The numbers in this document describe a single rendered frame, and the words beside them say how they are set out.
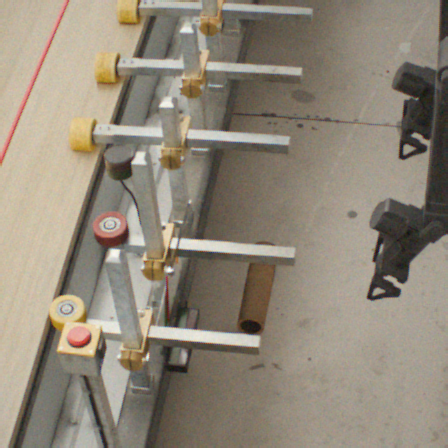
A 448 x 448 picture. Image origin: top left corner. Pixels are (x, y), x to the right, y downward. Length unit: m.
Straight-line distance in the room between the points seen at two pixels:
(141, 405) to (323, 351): 1.05
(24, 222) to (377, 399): 1.24
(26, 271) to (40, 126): 0.47
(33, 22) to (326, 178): 1.23
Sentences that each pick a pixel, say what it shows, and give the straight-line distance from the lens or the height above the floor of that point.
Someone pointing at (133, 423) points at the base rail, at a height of 0.70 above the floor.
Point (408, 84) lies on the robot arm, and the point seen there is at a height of 1.19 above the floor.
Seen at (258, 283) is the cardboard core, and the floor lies 0.08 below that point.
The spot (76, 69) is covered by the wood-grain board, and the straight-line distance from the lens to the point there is 3.26.
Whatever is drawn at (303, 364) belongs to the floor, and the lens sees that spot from 3.66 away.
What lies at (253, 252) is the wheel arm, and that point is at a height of 0.86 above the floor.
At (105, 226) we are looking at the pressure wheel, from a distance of 2.83.
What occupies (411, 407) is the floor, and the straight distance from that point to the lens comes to 3.58.
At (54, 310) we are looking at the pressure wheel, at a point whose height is 0.91.
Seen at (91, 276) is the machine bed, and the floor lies 0.67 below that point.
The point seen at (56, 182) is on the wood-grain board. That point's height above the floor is 0.90.
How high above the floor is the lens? 2.97
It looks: 48 degrees down
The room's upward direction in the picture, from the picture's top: 6 degrees counter-clockwise
